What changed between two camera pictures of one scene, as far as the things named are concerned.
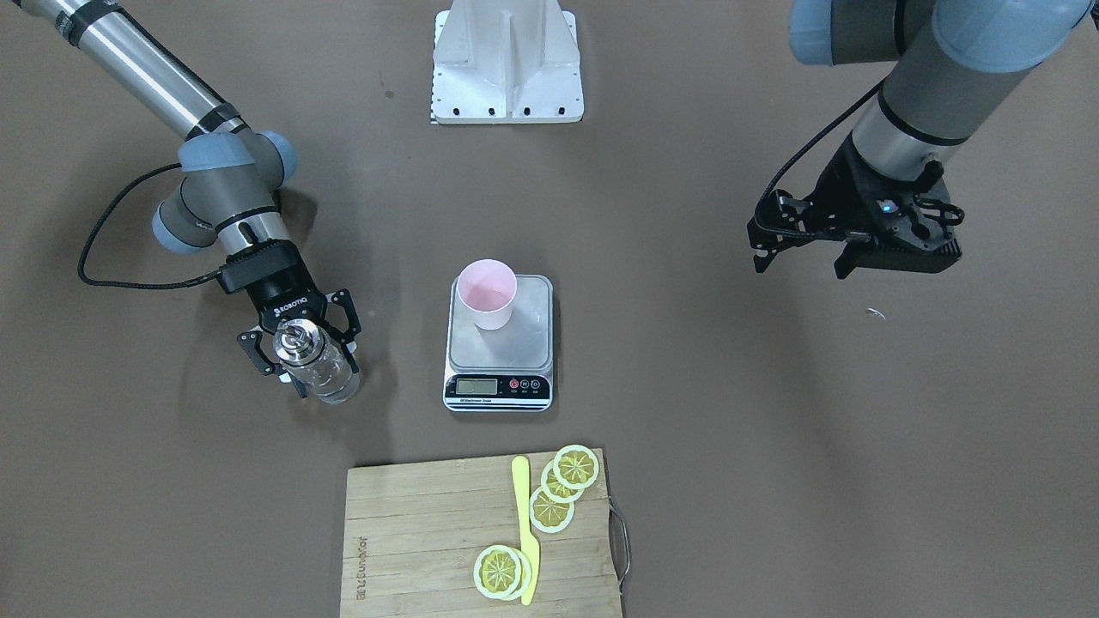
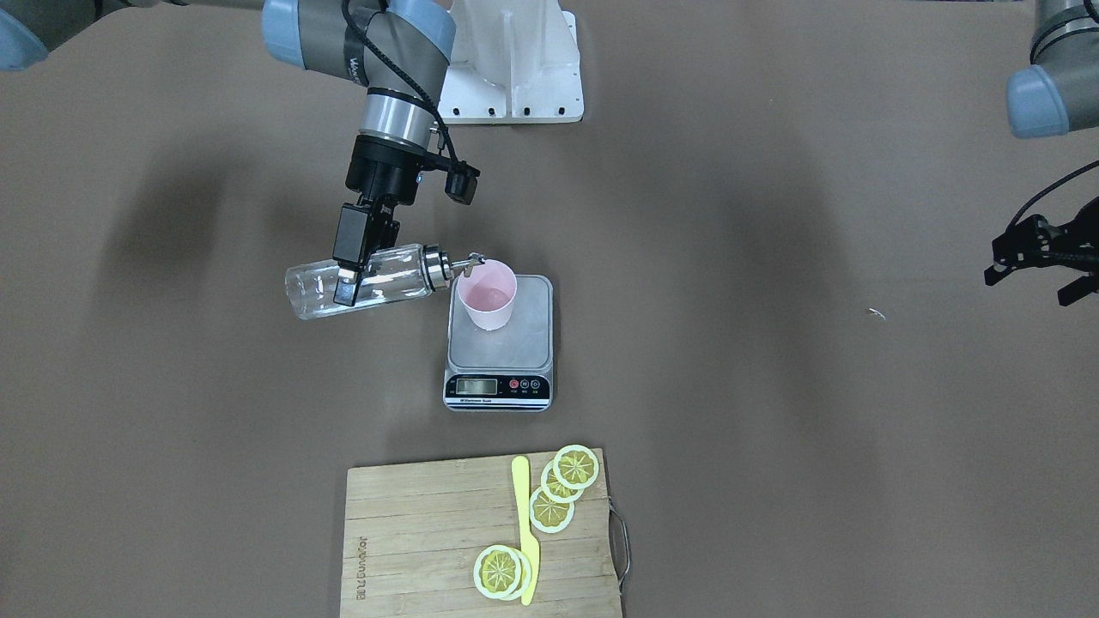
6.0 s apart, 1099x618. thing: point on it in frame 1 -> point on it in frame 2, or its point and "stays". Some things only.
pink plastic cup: [487, 287] stays
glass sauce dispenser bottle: [318, 360] -> [310, 288]
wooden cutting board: [414, 533] stays
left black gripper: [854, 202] -> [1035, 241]
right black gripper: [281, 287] -> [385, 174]
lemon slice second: [555, 490] stays
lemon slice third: [549, 516] stays
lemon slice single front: [497, 572] stays
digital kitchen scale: [508, 369] stays
